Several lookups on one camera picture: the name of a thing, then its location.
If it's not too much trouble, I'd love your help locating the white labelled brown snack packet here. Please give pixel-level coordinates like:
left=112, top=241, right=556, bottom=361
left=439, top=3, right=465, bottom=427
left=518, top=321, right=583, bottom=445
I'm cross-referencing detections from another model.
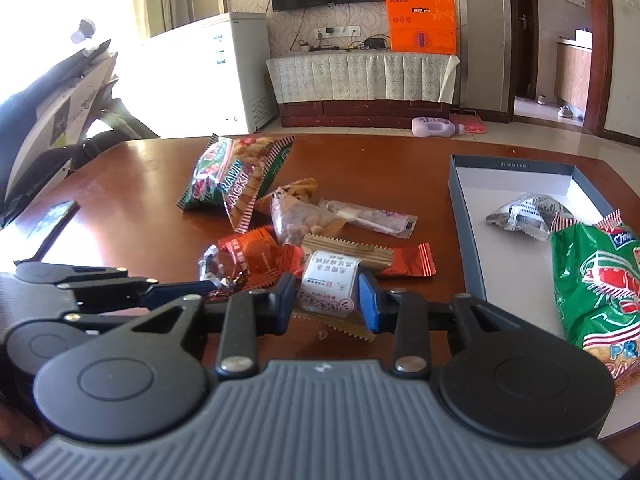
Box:
left=292, top=234, right=393, bottom=341

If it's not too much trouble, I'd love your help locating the green shrimp cracker bag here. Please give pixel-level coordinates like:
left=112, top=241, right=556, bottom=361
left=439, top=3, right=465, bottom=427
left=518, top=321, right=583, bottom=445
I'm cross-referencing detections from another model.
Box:
left=550, top=211, right=639, bottom=393
left=177, top=134, right=295, bottom=234

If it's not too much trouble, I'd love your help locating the silver printed snack packet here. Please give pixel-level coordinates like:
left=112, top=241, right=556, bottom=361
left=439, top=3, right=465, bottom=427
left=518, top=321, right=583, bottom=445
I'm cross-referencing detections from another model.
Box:
left=485, top=194, right=575, bottom=242

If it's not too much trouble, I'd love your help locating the red orange snack packet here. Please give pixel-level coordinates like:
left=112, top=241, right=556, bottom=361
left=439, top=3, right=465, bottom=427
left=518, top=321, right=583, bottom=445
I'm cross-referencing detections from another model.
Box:
left=198, top=226, right=305, bottom=297

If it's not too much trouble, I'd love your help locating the red foil snack packet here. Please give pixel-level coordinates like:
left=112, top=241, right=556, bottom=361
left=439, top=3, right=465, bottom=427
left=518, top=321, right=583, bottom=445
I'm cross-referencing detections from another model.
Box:
left=378, top=243, right=437, bottom=278

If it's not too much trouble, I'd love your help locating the clear long candy packet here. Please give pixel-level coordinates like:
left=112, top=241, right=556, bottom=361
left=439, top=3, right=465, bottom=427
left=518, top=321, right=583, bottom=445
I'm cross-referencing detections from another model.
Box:
left=319, top=200, right=418, bottom=240

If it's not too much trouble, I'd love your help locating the grey shallow cardboard box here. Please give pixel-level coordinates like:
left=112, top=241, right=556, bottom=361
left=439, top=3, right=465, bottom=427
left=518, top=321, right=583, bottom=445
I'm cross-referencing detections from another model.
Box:
left=449, top=155, right=639, bottom=436

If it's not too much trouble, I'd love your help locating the clear peanut snack packet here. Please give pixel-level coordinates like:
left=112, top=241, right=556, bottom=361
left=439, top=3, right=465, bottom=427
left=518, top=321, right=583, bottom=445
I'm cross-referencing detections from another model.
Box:
left=254, top=178, right=346, bottom=246

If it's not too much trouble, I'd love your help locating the purple lotion bottle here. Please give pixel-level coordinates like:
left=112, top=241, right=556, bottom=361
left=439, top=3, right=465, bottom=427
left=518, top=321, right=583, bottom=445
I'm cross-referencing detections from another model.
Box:
left=411, top=117, right=464, bottom=138

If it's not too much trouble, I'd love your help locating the pink floor mat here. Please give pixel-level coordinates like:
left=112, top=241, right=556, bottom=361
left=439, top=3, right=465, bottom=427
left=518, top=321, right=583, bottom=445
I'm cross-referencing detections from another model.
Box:
left=449, top=108, right=487, bottom=134

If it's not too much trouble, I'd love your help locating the white chest freezer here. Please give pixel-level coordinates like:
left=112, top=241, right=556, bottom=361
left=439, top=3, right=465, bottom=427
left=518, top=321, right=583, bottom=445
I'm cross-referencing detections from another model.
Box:
left=115, top=12, right=278, bottom=139

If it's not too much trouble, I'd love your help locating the tv cabinet with lace cloth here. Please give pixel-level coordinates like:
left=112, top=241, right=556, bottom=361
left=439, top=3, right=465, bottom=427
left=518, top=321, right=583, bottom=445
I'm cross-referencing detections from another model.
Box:
left=267, top=50, right=460, bottom=129

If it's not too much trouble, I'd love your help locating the black set-top box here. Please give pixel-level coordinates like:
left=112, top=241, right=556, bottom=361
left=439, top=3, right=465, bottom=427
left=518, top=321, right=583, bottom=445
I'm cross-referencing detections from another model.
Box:
left=361, top=36, right=388, bottom=50

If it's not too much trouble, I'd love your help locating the orange gift box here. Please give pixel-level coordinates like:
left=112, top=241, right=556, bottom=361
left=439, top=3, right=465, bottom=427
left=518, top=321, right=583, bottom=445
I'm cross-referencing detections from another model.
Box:
left=385, top=0, right=458, bottom=55

